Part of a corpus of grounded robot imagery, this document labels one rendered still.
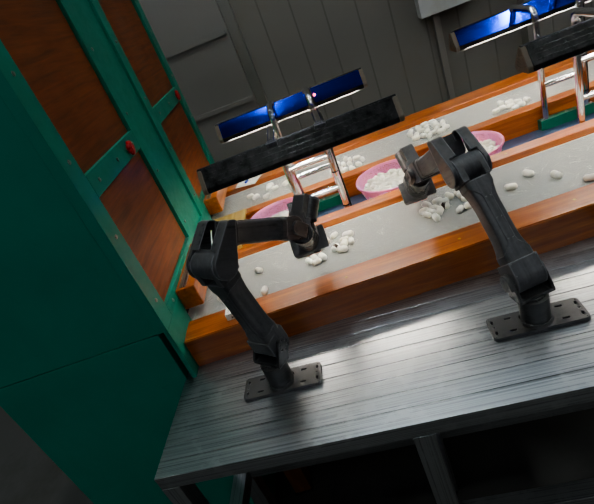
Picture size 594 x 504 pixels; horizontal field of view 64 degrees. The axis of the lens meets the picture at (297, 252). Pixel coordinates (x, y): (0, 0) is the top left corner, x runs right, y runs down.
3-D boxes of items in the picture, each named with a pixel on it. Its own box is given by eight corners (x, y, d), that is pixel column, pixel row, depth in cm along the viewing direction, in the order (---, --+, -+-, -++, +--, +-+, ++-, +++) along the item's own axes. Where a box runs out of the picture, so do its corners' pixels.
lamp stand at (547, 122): (595, 112, 179) (587, -16, 158) (542, 131, 181) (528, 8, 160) (567, 102, 195) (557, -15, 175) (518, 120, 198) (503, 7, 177)
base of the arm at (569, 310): (479, 296, 106) (489, 315, 100) (574, 271, 102) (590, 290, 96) (485, 322, 110) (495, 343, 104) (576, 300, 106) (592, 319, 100)
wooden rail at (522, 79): (603, 92, 214) (601, 50, 205) (234, 227, 235) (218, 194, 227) (587, 88, 224) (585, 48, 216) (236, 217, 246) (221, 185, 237)
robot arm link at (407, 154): (387, 161, 143) (393, 143, 131) (413, 150, 143) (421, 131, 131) (405, 194, 140) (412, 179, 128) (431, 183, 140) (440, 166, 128)
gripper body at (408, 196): (397, 186, 149) (398, 178, 142) (429, 175, 148) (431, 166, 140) (404, 205, 147) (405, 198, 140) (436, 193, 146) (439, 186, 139)
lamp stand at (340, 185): (370, 246, 155) (326, 117, 134) (312, 266, 158) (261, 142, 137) (360, 222, 172) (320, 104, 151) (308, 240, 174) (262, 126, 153)
